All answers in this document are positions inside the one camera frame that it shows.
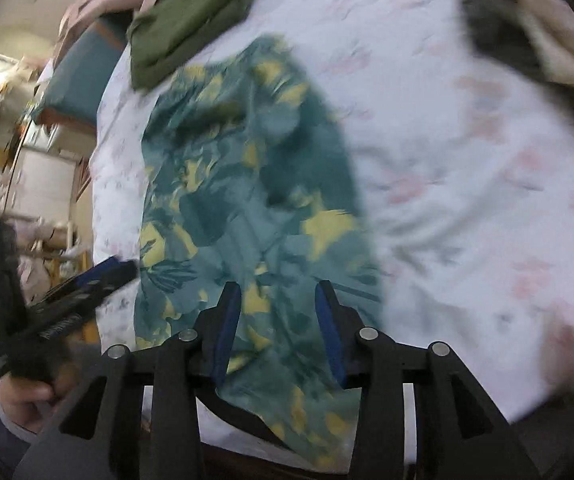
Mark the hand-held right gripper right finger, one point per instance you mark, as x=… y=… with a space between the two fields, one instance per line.
x=328 y=330

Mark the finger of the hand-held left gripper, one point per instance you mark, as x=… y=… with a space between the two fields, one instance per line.
x=102 y=275

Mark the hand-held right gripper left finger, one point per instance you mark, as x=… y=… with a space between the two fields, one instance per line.
x=228 y=330

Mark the teal yellow patterned pants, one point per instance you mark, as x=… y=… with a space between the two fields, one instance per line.
x=247 y=220

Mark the person's left hand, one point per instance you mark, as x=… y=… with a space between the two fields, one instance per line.
x=27 y=400

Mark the white cabinet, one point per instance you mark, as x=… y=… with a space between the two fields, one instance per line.
x=42 y=180

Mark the white floral bed sheet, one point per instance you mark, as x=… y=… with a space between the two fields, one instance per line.
x=417 y=185

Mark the teal pillow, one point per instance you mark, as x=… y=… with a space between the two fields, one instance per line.
x=84 y=70

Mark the folded olive green garment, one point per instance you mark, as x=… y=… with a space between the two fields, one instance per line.
x=187 y=25

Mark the pink cloth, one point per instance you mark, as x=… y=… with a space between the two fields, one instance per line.
x=112 y=2

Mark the brown beige blanket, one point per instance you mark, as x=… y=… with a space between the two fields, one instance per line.
x=522 y=25

